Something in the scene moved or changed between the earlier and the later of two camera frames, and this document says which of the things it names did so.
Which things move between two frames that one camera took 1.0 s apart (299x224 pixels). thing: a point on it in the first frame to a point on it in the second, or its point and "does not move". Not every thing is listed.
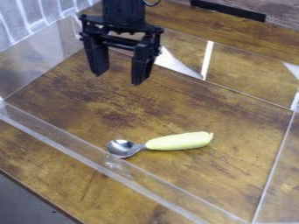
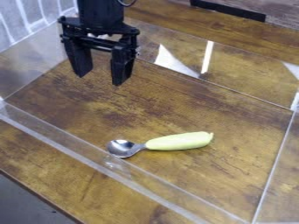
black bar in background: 230,10 does not move
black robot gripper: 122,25 to 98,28
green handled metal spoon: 172,141 does not move
